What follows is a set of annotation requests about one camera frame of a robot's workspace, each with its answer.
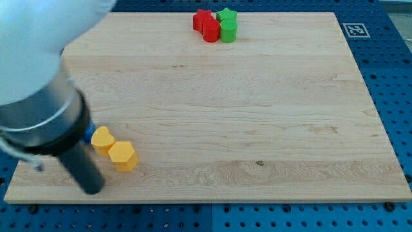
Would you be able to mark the green star block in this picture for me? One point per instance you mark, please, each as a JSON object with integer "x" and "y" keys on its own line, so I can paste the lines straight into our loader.
{"x": 226, "y": 13}

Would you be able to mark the light wooden board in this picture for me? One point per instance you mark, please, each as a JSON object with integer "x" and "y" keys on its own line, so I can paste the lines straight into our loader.
{"x": 281, "y": 115}

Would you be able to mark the white fiducial marker tag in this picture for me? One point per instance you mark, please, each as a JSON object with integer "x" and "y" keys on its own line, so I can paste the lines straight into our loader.
{"x": 356, "y": 30}

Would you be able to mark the blue block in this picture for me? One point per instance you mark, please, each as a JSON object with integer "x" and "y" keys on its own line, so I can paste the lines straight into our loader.
{"x": 89, "y": 133}

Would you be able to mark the red star block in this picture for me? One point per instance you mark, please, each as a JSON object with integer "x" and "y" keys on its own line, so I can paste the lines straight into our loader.
{"x": 199, "y": 17}

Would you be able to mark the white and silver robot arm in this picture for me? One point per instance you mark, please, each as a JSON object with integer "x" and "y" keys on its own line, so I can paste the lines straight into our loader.
{"x": 42, "y": 110}

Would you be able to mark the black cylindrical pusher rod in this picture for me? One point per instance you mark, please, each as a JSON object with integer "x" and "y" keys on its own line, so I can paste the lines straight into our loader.
{"x": 82, "y": 168}

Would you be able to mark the yellow heart block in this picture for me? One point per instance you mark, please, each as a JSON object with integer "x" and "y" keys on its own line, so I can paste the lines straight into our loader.
{"x": 102, "y": 140}

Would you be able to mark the yellow hexagon block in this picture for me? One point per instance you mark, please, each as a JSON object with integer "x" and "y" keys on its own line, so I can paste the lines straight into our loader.
{"x": 123, "y": 156}

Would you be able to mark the green cylinder block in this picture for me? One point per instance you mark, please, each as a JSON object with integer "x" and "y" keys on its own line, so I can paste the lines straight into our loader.
{"x": 228, "y": 30}

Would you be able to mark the red cylinder block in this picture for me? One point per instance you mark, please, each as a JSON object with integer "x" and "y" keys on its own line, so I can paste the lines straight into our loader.
{"x": 211, "y": 30}

